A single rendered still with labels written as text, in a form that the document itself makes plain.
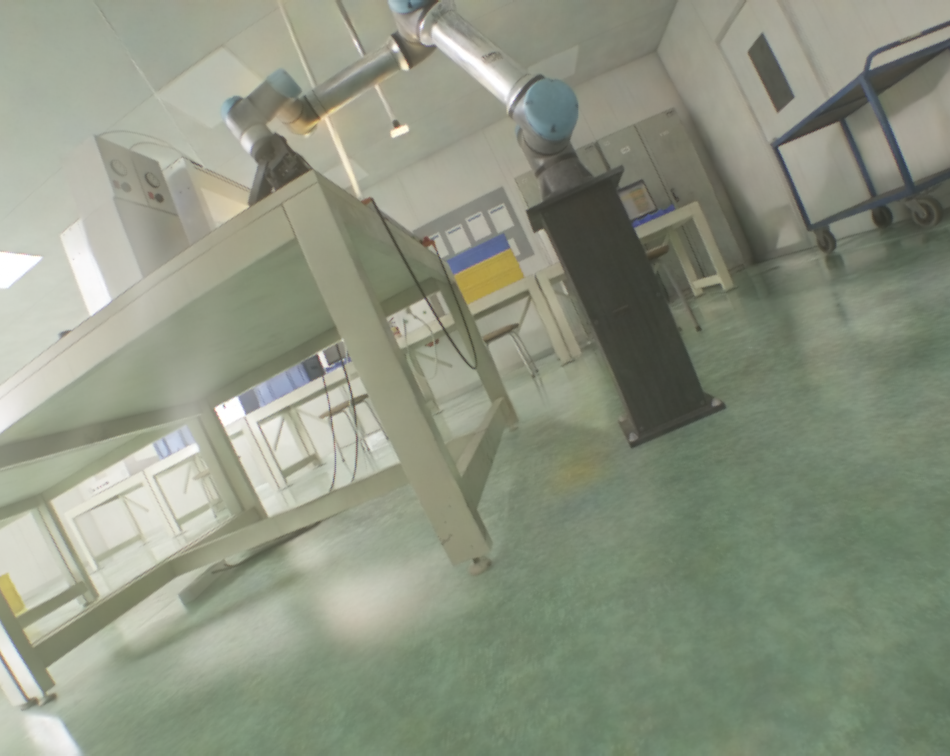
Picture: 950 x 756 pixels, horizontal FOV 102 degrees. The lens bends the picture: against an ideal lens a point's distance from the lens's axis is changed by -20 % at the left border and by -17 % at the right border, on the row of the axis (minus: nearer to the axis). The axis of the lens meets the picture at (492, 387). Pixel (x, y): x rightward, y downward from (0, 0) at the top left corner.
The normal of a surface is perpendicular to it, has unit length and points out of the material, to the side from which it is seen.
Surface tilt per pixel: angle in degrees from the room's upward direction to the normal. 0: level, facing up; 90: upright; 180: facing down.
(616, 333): 90
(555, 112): 97
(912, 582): 0
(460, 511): 90
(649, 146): 90
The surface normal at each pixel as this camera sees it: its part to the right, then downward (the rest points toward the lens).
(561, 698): -0.42, -0.90
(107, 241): -0.10, 0.12
